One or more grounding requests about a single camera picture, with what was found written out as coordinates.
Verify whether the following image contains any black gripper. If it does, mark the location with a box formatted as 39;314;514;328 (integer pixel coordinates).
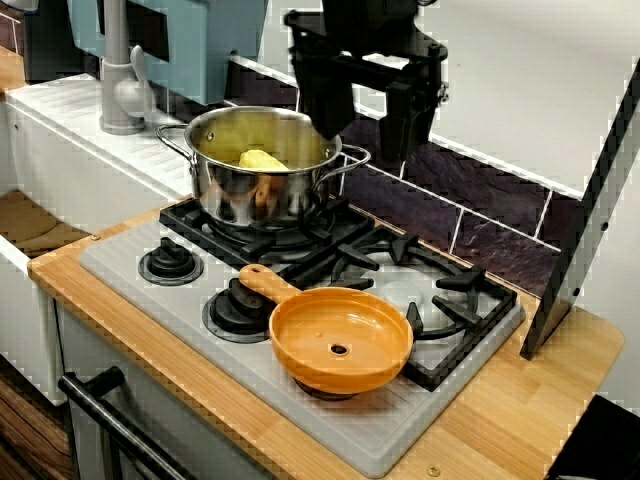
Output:
284;0;449;162

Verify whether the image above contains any grey toy stove plate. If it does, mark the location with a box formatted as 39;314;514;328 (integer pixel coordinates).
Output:
78;214;527;479

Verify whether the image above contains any white toy oven cabinet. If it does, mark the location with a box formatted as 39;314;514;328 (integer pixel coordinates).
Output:
52;299;281;480

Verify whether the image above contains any orange toy frying pan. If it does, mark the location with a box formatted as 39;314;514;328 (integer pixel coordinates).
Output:
238;264;415;396

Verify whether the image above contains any yellow toy corn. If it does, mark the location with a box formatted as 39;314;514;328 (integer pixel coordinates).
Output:
238;148;290;174

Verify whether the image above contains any black burner grate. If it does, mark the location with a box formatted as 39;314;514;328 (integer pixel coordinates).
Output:
158;197;519;394

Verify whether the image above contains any wooden side table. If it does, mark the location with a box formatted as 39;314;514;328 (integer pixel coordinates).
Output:
0;45;26;96

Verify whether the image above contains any black oven door handle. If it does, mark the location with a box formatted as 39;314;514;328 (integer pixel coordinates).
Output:
57;365;201;480

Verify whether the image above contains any stainless steel pot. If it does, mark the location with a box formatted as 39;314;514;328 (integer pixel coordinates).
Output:
155;105;372;232

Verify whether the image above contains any black case corner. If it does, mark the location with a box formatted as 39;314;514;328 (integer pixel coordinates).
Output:
542;393;640;480

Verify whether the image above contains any white toy sink unit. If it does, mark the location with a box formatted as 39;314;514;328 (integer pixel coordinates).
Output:
0;73;201;406

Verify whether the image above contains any teal toy microwave box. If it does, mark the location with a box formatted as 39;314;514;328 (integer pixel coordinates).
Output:
67;0;269;105

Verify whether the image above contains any dark side panel board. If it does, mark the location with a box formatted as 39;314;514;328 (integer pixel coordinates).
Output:
519;64;640;361

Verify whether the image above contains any dark tile backsplash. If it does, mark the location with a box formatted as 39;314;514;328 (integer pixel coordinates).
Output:
219;54;586;301

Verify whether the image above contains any grey toy faucet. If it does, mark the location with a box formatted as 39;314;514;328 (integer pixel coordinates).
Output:
98;0;157;135

